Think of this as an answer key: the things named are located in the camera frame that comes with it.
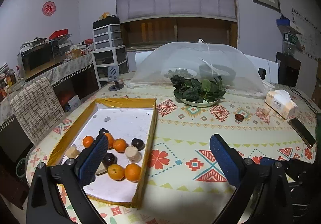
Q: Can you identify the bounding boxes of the white mesh food cover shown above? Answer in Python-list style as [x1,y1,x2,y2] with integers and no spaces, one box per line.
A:
[128,42,267,98]

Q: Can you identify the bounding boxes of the orange mandarin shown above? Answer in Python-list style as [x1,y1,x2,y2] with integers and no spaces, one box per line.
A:
[125,164,141,183]
[82,135,94,148]
[113,139,127,153]

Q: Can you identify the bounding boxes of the tissue pack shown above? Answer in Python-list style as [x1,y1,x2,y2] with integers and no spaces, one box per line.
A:
[265,90,298,120]

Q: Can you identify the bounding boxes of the patterned tablecloth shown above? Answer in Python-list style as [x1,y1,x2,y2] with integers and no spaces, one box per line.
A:
[24,73,321,224]

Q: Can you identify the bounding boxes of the white plastic drawer unit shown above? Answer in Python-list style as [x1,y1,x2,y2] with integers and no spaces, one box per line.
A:
[91,15,128,88]

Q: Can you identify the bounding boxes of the dark plum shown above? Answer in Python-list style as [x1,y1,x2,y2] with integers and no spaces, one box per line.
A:
[131,138,145,151]
[102,153,116,168]

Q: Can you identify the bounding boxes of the orange mandarin in tray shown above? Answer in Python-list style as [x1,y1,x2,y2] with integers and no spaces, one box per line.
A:
[82,135,94,148]

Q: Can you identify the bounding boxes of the black smartphone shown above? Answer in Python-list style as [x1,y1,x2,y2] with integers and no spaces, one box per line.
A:
[288,118,316,149]

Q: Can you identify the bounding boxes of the phone stand with white card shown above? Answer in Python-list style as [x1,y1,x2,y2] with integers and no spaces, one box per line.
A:
[108,65,124,91]

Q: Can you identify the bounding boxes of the red paper wall decoration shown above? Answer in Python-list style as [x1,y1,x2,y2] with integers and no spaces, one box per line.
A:
[42,1,56,16]

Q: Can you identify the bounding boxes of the dark plum on table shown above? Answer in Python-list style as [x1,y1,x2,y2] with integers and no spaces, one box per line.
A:
[131,138,145,151]

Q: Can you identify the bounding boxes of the white tray with yellow rim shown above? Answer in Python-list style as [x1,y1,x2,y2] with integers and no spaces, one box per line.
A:
[47,97,158,209]

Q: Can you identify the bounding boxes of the plate of green spinach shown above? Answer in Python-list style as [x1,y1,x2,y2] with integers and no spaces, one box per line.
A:
[171,75,226,107]

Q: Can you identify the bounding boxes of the microwave oven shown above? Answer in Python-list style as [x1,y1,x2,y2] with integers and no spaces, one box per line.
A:
[17,40,63,80]

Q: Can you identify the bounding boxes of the small mandarin on table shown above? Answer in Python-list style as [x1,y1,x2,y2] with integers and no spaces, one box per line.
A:
[108,164,125,181]

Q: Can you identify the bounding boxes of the water dispenser bottle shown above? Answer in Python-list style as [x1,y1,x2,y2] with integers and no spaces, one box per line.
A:
[276,14,304,57]

